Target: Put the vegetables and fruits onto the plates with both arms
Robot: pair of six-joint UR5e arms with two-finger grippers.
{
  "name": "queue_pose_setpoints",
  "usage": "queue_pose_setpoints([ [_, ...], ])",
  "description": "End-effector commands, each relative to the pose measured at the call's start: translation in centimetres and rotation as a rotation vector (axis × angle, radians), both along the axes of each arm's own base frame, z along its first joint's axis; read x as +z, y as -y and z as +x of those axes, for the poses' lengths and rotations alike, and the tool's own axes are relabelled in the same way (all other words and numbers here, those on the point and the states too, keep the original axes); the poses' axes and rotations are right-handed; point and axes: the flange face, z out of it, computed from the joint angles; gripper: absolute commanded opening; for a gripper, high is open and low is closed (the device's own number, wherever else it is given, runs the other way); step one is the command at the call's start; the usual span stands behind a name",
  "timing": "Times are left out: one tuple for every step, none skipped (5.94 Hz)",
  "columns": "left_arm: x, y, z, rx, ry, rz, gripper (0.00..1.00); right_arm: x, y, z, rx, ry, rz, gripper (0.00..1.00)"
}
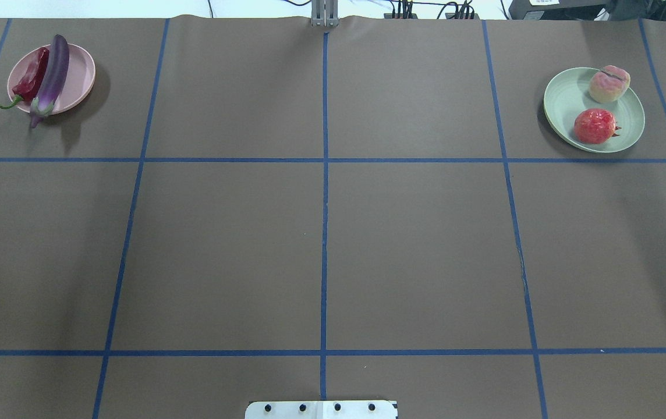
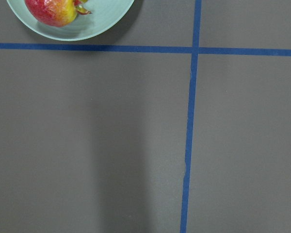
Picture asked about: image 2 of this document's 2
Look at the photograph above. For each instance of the red yellow pomegranate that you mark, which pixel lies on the red yellow pomegranate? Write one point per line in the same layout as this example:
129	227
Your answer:
56	13

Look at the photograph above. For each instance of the light green plate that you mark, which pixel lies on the light green plate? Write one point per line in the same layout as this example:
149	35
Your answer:
105	14

